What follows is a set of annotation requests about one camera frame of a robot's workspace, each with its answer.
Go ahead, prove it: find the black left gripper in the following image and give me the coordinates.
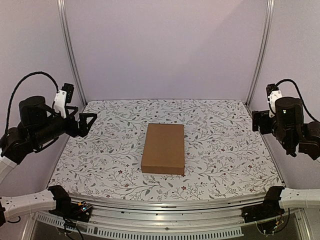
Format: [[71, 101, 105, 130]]
[[32, 105, 98, 146]]

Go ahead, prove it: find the brown cardboard box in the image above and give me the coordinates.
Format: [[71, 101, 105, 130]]
[[141, 123, 185, 175]]

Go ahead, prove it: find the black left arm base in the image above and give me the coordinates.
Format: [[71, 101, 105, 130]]
[[47, 185, 93, 223]]

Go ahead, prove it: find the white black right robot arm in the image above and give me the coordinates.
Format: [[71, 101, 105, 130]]
[[252, 96, 320, 218]]

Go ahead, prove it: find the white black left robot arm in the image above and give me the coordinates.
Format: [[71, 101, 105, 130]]
[[0, 95, 98, 225]]

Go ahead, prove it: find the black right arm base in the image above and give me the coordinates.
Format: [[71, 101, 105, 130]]
[[241, 186, 285, 223]]

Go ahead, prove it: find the floral patterned table mat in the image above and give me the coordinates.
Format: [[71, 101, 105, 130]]
[[49, 99, 283, 202]]

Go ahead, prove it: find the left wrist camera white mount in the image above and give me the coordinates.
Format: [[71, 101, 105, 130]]
[[52, 83, 74, 119]]

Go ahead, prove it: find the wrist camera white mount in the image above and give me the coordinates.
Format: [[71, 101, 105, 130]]
[[266, 83, 283, 118], [52, 83, 74, 119]]

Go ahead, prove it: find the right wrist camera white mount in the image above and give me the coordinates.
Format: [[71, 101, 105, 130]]
[[266, 83, 283, 118]]

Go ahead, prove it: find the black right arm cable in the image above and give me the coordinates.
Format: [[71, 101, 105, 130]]
[[273, 78, 317, 123]]

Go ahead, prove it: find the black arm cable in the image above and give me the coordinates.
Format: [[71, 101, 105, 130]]
[[273, 78, 317, 123], [4, 71, 60, 136]]

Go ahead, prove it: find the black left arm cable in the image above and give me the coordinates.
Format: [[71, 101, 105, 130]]
[[4, 71, 60, 136]]

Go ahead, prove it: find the aluminium front rail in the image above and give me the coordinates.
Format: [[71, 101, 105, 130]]
[[28, 193, 305, 238]]

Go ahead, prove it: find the right aluminium frame post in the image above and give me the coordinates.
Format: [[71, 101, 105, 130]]
[[245, 0, 275, 108]]

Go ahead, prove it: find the aluminium frame post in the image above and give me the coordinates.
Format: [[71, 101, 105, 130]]
[[245, 0, 275, 108], [57, 0, 88, 106]]

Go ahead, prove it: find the left aluminium frame post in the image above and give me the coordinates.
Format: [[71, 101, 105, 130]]
[[57, 0, 88, 106]]

